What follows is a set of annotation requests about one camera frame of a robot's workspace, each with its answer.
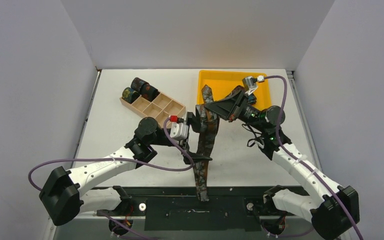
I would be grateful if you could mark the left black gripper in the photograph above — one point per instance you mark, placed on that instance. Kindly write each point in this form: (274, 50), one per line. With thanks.
(184, 145)

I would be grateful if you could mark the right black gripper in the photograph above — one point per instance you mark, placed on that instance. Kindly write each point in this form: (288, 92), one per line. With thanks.
(239, 105)

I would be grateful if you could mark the orange grey floral tie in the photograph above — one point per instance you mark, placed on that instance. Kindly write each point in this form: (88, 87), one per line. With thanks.
(209, 126)

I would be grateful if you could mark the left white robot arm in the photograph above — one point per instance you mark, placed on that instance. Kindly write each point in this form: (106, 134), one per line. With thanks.
(69, 192)

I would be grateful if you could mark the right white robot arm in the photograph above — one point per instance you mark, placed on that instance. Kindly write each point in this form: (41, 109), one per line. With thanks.
(330, 208)

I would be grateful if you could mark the yellow plastic bin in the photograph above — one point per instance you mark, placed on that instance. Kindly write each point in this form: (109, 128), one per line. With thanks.
(223, 82)

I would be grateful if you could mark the dark floral folded tie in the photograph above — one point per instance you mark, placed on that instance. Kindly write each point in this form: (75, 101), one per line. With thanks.
(252, 99)

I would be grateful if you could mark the wooden compartment tray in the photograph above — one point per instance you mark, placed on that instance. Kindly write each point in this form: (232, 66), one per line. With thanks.
(160, 108)

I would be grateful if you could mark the red patterned rolled tie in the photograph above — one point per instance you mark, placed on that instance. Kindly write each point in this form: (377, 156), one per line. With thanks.
(149, 92)

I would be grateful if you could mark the yellow floral rolled tie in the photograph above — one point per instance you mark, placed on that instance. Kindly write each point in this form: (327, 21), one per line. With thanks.
(130, 95)

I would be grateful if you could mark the dark rolled tie rear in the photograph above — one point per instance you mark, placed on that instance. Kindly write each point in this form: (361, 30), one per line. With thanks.
(138, 84)

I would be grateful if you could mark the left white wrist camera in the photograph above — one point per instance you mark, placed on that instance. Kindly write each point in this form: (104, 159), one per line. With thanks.
(179, 130)

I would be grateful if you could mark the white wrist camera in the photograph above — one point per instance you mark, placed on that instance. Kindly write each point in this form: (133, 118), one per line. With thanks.
(179, 130)
(251, 83)

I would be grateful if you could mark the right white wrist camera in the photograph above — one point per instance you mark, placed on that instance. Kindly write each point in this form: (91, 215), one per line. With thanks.
(251, 83)

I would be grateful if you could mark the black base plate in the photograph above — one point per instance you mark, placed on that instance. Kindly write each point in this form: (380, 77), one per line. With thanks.
(227, 208)

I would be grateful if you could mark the aluminium frame rail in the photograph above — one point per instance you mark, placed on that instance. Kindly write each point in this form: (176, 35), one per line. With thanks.
(50, 229)

